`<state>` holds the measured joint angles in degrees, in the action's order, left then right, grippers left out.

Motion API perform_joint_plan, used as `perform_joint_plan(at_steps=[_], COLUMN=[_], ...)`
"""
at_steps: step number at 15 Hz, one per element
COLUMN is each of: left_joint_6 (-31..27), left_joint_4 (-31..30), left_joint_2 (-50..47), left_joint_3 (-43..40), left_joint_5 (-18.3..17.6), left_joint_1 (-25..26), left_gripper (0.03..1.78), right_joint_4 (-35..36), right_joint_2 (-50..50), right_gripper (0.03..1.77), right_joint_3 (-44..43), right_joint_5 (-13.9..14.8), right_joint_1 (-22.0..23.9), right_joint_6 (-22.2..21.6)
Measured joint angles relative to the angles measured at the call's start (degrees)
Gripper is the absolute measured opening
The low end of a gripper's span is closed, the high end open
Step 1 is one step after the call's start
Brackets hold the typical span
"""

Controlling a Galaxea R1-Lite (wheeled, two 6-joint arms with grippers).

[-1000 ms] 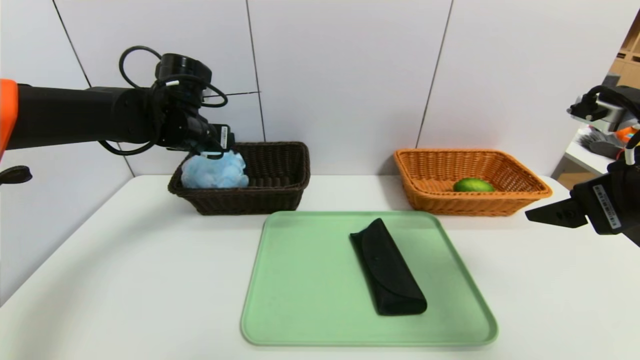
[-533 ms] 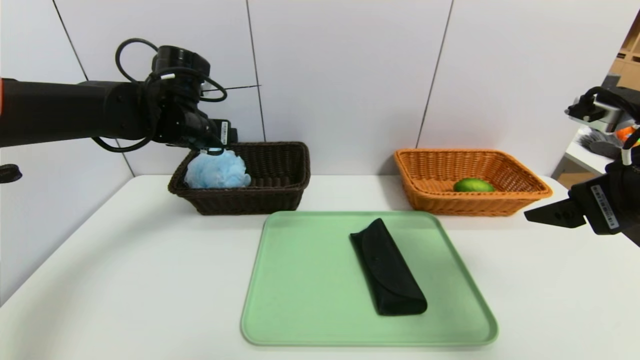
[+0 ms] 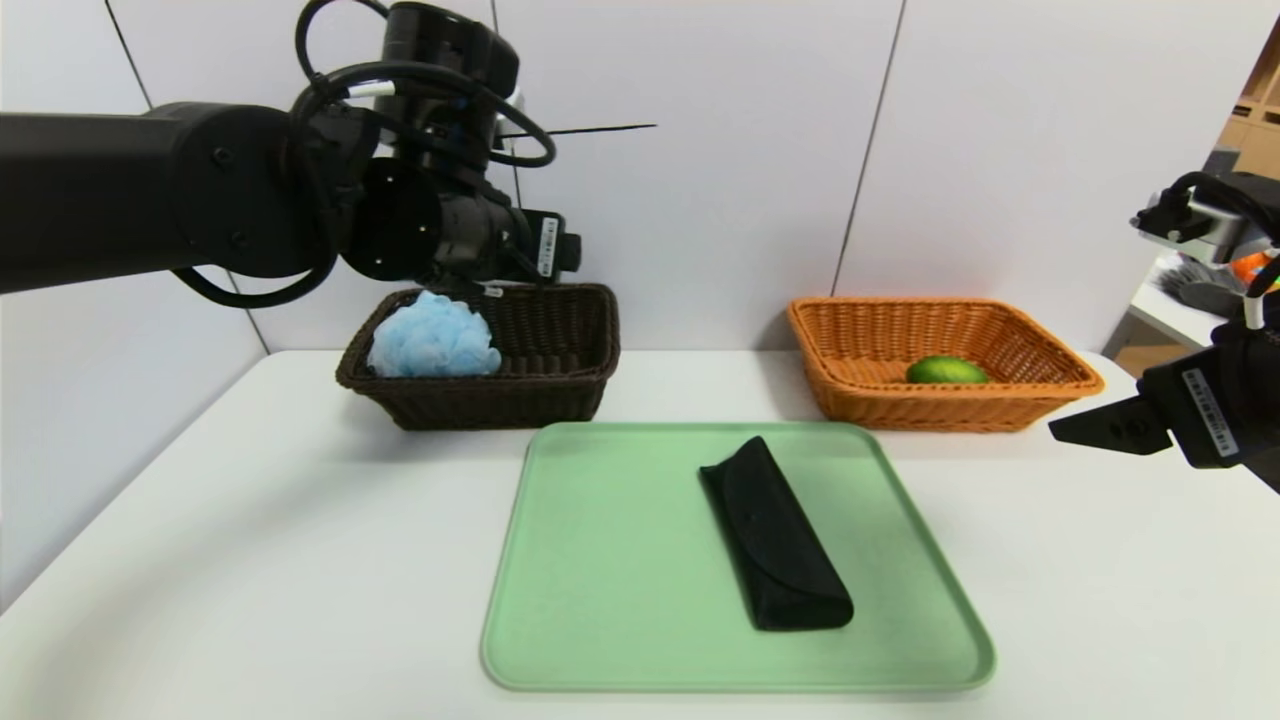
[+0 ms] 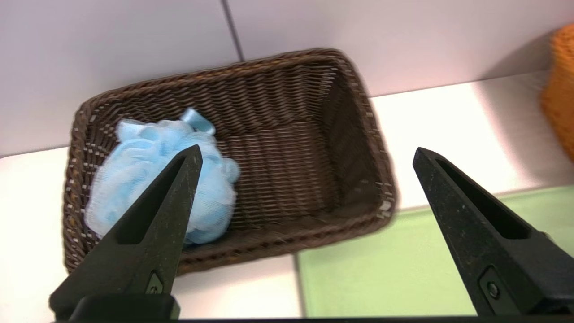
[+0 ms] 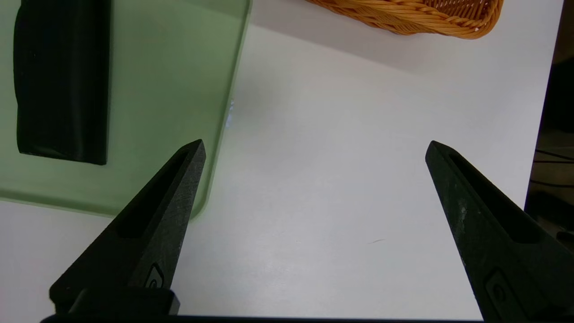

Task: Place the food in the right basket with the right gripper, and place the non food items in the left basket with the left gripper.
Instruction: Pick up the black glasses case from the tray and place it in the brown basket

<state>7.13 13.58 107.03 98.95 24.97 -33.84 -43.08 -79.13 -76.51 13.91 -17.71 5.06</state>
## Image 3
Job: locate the dark brown wicker basket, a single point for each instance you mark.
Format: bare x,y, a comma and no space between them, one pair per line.
540,400

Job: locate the wooden shelf cabinet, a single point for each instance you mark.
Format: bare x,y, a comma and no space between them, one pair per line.
1255,120

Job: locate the grey box on shelf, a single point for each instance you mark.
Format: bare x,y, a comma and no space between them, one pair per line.
1220,160

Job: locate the small orange fruit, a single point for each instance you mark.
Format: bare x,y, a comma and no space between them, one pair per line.
1250,268

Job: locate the light green plastic tray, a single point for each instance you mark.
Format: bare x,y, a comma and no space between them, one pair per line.
620,600

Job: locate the orange wicker basket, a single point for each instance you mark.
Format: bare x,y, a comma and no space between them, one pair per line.
930,410

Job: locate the black bristle brush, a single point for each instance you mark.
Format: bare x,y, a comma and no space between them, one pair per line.
1195,290

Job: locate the blue mesh bath loofah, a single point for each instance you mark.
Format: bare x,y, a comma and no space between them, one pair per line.
435,340

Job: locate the black glasses case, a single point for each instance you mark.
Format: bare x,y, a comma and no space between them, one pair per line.
775,540

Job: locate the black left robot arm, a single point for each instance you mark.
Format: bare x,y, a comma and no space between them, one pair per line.
150,190

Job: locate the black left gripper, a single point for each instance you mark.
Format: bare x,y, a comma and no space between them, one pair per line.
548,246

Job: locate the black zip tie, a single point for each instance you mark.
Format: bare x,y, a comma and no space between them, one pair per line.
600,129

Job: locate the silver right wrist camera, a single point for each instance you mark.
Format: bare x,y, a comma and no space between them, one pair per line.
1200,225

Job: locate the green lime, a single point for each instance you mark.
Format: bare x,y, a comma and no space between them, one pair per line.
945,371

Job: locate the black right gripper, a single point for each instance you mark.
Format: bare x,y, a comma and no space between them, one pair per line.
1208,414

